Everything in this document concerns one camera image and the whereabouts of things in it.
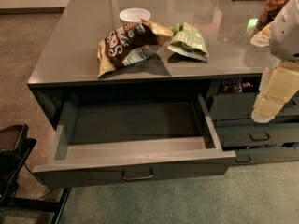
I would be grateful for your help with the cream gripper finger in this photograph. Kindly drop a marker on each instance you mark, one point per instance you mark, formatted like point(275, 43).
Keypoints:
point(261, 39)
point(278, 85)

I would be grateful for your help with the green jalapeno chip bag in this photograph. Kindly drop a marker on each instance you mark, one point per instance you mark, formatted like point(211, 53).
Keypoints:
point(189, 42)

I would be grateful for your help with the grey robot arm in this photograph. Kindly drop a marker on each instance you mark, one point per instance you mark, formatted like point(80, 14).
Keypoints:
point(284, 38)

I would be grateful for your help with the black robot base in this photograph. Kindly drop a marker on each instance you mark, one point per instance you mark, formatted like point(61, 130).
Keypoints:
point(15, 148)

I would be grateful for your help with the right middle grey drawer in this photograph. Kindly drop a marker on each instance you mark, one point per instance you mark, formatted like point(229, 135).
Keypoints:
point(244, 135)

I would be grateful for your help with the right bottom grey drawer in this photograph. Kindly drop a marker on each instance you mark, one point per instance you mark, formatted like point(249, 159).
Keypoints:
point(265, 155)

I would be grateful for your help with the brown yellow chip bag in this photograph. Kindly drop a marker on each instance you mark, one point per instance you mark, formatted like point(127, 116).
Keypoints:
point(132, 43)

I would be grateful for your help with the open grey top drawer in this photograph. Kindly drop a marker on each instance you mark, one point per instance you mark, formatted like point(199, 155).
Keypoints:
point(94, 144)

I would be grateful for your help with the glass jar of snacks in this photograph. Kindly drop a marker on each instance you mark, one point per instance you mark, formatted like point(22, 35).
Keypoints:
point(270, 10)

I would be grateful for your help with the snack bags in shelf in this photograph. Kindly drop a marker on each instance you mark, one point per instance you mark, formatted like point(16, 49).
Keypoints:
point(239, 84)

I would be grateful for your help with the grey cabinet counter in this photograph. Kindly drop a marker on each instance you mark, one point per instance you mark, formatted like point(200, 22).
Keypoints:
point(156, 89)

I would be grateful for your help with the metal drawer handle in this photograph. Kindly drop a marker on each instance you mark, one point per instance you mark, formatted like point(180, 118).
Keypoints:
point(137, 175)

